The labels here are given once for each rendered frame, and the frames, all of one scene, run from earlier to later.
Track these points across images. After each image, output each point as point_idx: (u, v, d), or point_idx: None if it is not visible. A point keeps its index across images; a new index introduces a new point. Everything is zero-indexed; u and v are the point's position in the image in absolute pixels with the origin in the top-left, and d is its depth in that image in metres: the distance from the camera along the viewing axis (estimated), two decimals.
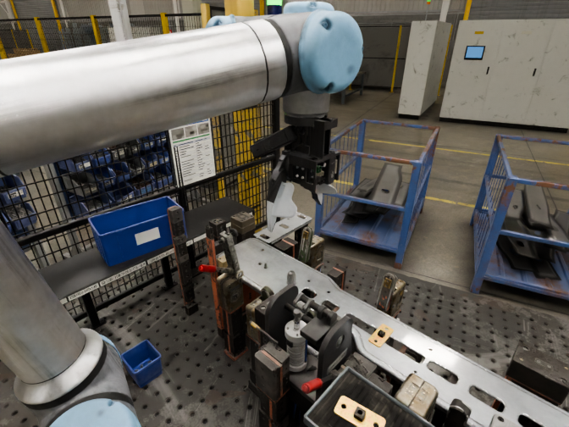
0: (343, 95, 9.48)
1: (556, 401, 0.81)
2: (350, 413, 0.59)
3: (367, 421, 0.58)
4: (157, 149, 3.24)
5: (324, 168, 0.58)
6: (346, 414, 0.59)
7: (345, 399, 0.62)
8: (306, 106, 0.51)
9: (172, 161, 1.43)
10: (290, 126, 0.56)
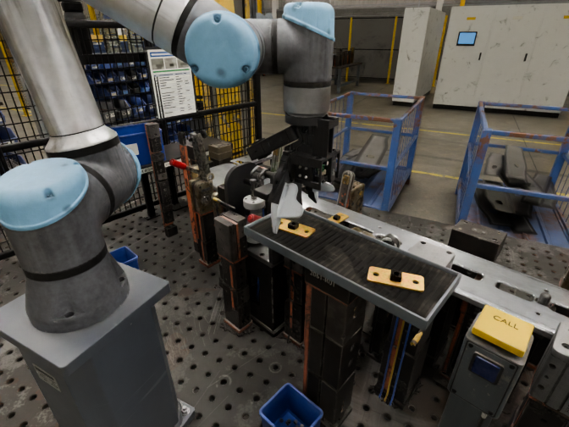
0: (339, 85, 9.56)
1: (488, 261, 0.89)
2: (284, 226, 0.67)
3: (299, 230, 0.66)
4: (148, 117, 3.32)
5: (326, 166, 0.58)
6: (282, 226, 0.67)
7: (284, 219, 0.70)
8: (310, 106, 0.51)
9: (152, 91, 1.51)
10: (291, 126, 0.55)
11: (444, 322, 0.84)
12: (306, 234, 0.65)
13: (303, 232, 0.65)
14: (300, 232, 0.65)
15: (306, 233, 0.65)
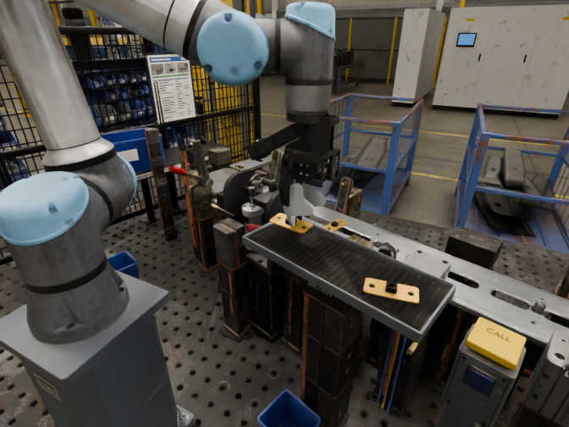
0: (338, 85, 9.57)
1: (485, 268, 0.90)
2: (283, 221, 0.67)
3: (296, 225, 0.65)
4: (148, 119, 3.32)
5: (327, 164, 0.59)
6: (279, 222, 0.67)
7: (282, 214, 0.69)
8: (312, 102, 0.52)
9: (152, 96, 1.51)
10: (292, 124, 0.56)
11: (441, 329, 0.85)
12: (302, 230, 0.64)
13: (301, 228, 0.64)
14: (296, 228, 0.64)
15: (302, 229, 0.64)
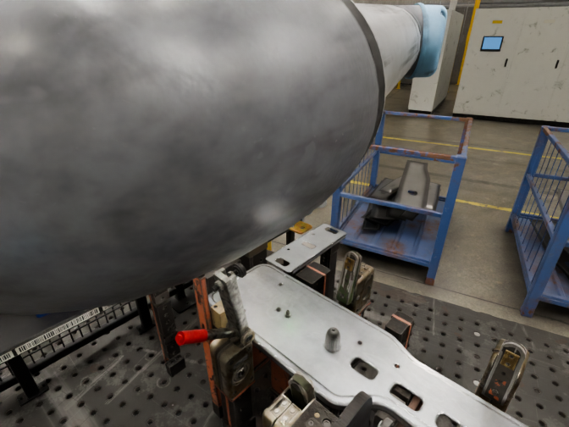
0: None
1: None
2: None
3: (295, 225, 0.65)
4: None
5: None
6: None
7: None
8: None
9: None
10: None
11: None
12: (301, 230, 0.64)
13: (299, 228, 0.64)
14: (295, 228, 0.64)
15: (301, 230, 0.64)
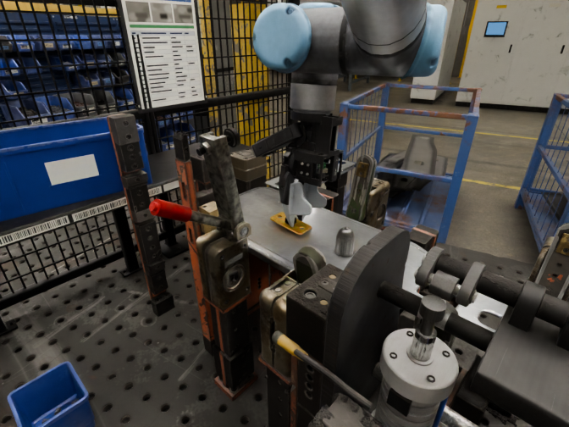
0: (350, 81, 8.92)
1: None
2: (283, 220, 0.67)
3: (295, 225, 0.65)
4: None
5: (328, 165, 0.59)
6: (279, 220, 0.67)
7: (284, 213, 0.69)
8: (315, 102, 0.53)
9: (130, 60, 0.86)
10: (295, 123, 0.57)
11: None
12: (301, 230, 0.64)
13: (299, 228, 0.64)
14: (295, 228, 0.64)
15: (301, 230, 0.64)
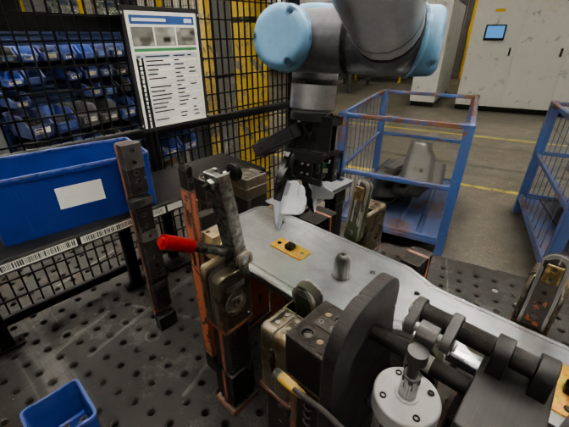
0: (350, 83, 8.95)
1: None
2: (283, 246, 0.70)
3: (295, 251, 0.68)
4: None
5: (328, 165, 0.59)
6: (279, 246, 0.70)
7: (284, 239, 0.72)
8: (315, 102, 0.53)
9: (135, 83, 0.89)
10: (296, 123, 0.57)
11: None
12: (300, 256, 0.67)
13: (298, 254, 0.67)
14: (295, 254, 0.67)
15: (300, 255, 0.67)
